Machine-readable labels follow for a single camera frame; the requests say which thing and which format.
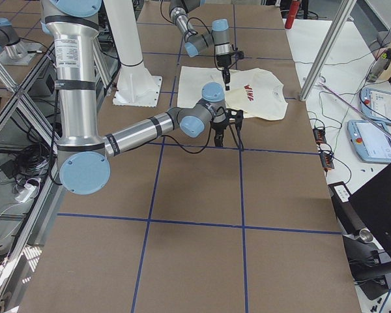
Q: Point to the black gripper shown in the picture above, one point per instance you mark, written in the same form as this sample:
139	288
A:
218	126
223	61

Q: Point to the cream long-sleeve cat shirt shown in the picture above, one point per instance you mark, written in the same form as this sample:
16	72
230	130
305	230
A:
256	91

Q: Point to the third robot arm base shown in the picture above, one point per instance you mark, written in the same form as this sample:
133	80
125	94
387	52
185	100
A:
13	50

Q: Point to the red bottle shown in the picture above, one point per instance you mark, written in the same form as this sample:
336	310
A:
293	10

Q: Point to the orange terminal block far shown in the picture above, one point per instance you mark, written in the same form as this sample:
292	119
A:
319	135

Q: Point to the orange terminal block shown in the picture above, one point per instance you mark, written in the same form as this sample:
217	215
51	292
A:
327	160
319	135

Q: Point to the orange terminal block near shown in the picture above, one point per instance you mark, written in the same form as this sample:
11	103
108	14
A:
327	160

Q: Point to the near blue teach pendant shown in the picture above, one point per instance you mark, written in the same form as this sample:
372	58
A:
370	144

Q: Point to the blue teach pendant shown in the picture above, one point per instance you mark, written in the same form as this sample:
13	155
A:
370	144
376	104

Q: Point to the far blue teach pendant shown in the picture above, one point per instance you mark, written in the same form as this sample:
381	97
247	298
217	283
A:
376	104

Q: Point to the black monitor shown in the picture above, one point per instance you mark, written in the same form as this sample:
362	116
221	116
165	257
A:
372	203

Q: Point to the white power strip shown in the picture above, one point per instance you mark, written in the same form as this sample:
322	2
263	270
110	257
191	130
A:
28	192

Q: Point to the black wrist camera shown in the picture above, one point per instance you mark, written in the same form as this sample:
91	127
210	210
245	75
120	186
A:
235	117
238	54

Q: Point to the white camera mast base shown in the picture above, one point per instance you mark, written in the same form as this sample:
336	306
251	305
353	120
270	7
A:
136	86

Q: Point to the aluminium frame post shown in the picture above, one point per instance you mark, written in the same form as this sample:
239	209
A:
330	39

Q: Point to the aluminium frame rail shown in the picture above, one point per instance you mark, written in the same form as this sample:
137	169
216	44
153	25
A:
20	99

